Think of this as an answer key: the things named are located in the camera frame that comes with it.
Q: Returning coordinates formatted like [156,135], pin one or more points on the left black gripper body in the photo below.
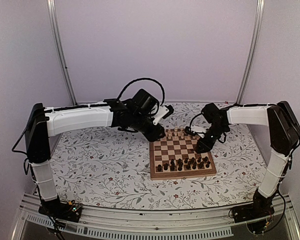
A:
[150,135]

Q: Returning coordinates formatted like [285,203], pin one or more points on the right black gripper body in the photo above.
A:
[216,133]

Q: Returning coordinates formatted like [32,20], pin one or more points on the wooden chess board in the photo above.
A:
[173,157]

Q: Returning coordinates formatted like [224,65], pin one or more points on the dark chess piece front corner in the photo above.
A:
[159,168]

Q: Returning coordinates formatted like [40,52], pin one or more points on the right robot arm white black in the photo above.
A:
[282,127]

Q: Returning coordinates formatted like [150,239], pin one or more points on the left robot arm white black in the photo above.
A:
[139,114]

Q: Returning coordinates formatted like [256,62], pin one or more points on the floral patterned table mat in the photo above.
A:
[106,167]

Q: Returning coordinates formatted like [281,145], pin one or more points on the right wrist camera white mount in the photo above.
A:
[195,131]

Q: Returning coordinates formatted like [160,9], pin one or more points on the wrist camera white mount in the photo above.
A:
[163,112]
[195,131]

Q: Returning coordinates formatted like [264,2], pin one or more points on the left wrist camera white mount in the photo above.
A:
[163,112]

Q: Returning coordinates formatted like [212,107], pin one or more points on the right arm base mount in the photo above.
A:
[258,215]

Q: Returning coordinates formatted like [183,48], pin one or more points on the front aluminium rail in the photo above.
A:
[102,223]

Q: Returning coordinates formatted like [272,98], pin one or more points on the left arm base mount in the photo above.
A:
[68,211]

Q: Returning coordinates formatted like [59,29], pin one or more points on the right aluminium frame post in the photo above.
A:
[252,50]

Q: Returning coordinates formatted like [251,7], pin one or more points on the aluminium frame post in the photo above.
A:
[52,12]
[252,50]

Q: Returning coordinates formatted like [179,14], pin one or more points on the left aluminium frame post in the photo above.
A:
[52,12]

